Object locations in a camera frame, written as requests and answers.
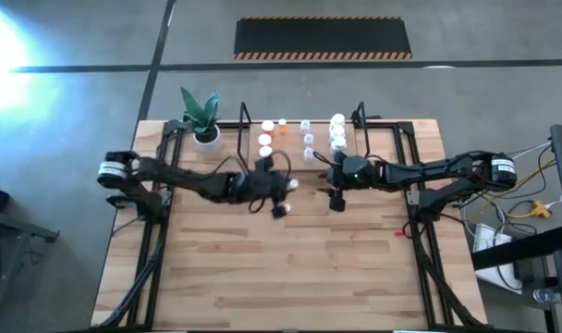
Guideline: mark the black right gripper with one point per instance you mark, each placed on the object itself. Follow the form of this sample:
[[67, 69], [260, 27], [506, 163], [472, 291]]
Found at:
[[355, 173]]

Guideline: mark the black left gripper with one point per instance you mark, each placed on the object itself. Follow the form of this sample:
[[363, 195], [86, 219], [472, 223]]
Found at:
[[267, 182]]

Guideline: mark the small orange pill bottle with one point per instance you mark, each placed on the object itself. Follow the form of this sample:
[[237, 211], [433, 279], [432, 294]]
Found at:
[[285, 207], [282, 125]]

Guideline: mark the clear bottle with capsules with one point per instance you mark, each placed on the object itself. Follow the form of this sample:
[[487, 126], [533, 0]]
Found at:
[[308, 139]]

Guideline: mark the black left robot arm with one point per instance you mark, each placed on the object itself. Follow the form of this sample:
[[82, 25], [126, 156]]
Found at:
[[193, 182]]

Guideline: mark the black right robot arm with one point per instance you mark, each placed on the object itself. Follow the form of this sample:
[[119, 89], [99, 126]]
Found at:
[[424, 171]]

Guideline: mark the small frosted plastic bottle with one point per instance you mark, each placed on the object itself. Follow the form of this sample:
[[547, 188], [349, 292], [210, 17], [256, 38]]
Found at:
[[304, 125]]

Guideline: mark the green snake plant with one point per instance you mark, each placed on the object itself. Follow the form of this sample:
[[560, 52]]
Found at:
[[198, 113]]

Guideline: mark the black hazard-striped floor mat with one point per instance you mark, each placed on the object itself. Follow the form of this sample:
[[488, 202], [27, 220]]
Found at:
[[322, 37]]

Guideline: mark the white power box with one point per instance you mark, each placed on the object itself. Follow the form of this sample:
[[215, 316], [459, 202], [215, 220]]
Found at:
[[489, 236]]

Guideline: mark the yellow power splitter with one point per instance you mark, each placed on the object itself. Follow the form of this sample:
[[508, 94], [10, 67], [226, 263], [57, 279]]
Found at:
[[542, 209]]

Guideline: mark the clear plastic water bottle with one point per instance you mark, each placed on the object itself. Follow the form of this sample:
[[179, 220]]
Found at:
[[544, 295]]

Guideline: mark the grey side table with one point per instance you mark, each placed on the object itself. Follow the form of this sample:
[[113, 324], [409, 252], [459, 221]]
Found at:
[[22, 226]]

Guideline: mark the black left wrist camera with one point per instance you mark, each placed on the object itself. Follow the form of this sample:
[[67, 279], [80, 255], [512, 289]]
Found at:
[[276, 213]]

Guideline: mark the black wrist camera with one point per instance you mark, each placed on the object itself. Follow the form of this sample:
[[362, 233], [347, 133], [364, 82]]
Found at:
[[337, 202], [276, 213]]

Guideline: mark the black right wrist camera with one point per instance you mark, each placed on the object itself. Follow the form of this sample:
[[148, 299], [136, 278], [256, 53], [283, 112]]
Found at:
[[337, 202]]

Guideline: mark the wooden shelf black metal frame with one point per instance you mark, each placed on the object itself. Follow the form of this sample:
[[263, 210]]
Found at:
[[320, 139]]

